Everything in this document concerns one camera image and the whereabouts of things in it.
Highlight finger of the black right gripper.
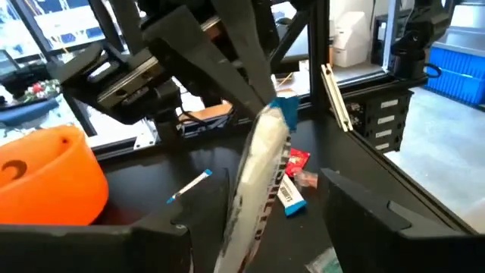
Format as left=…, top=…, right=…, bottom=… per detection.
left=210, top=0, right=278, bottom=107
left=140, top=4, right=267, bottom=119

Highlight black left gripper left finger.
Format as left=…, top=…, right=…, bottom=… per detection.
left=0, top=168, right=232, bottom=273

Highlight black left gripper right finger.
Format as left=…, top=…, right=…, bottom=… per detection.
left=320, top=168, right=485, bottom=273

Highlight white blue Hershey's bar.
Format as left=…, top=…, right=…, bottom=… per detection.
left=276, top=173, right=308, bottom=218
left=165, top=168, right=214, bottom=205
left=213, top=96, right=301, bottom=273

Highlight orange pumpkin face bucket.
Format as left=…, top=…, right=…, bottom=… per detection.
left=0, top=124, right=110, bottom=227

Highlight red Skittles packet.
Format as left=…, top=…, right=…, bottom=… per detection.
left=284, top=147, right=311, bottom=178

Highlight white plastic machine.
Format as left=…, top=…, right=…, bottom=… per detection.
left=332, top=10, right=371, bottom=69

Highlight cream aluminium extrusion bar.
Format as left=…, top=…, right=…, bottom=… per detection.
left=320, top=62, right=354, bottom=133

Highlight black drawer cabinet white labels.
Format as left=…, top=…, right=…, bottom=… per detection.
left=343, top=87, right=415, bottom=155

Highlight blue plastic crate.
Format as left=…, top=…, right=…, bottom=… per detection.
left=423, top=45, right=485, bottom=108

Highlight teal gummy ring packet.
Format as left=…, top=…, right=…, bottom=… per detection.
left=304, top=246, right=344, bottom=273

